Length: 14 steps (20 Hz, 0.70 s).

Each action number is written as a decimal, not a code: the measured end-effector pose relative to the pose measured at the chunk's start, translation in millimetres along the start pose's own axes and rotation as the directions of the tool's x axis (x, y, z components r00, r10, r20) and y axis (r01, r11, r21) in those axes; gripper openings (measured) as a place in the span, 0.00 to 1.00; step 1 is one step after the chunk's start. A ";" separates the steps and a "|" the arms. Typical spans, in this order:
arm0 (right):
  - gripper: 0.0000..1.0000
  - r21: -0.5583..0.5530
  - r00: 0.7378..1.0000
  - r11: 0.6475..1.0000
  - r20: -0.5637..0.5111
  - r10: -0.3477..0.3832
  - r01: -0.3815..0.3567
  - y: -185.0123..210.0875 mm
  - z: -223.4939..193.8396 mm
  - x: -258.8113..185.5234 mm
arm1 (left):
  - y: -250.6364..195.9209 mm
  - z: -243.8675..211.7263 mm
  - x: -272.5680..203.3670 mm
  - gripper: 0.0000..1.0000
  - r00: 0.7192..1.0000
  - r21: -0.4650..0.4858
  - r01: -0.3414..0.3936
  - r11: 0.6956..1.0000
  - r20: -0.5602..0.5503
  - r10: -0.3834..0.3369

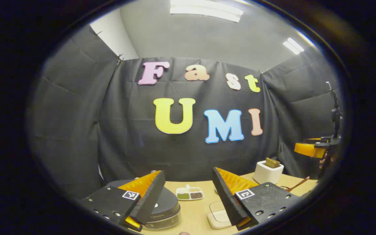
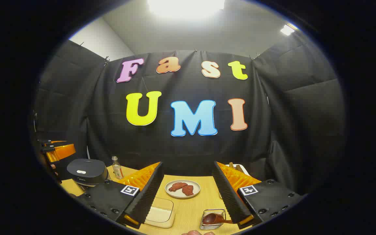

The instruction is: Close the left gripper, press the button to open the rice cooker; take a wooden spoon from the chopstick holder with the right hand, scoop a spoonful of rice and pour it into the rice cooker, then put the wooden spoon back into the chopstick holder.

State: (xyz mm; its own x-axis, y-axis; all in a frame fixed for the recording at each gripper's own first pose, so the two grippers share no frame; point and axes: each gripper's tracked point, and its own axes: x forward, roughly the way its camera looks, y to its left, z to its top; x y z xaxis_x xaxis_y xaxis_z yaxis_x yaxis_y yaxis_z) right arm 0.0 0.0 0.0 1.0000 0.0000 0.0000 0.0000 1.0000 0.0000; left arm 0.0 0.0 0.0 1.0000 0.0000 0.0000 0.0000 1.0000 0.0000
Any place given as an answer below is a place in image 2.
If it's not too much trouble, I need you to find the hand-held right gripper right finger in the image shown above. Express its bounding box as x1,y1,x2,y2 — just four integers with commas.
212,161,306,229

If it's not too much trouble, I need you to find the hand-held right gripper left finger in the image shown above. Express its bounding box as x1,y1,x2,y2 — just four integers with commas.
77,162,165,229

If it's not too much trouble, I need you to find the dark grey rice cooker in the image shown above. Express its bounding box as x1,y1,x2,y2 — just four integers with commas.
66,159,110,193

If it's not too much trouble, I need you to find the brown wooden spoon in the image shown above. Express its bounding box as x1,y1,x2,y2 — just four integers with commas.
202,213,233,226

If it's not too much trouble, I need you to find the white round plate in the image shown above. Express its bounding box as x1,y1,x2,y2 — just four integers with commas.
165,180,201,199

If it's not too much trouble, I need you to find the white toaster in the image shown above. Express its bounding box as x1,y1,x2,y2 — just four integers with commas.
237,164,251,177

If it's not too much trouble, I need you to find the small clear glass bottle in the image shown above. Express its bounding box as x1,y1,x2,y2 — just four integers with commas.
112,156,124,180

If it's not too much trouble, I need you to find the small ceiling light strip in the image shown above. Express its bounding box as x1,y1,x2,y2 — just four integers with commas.
280,24,295,36

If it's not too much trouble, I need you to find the large ceiling light panel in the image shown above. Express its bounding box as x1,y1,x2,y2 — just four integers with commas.
147,0,226,17

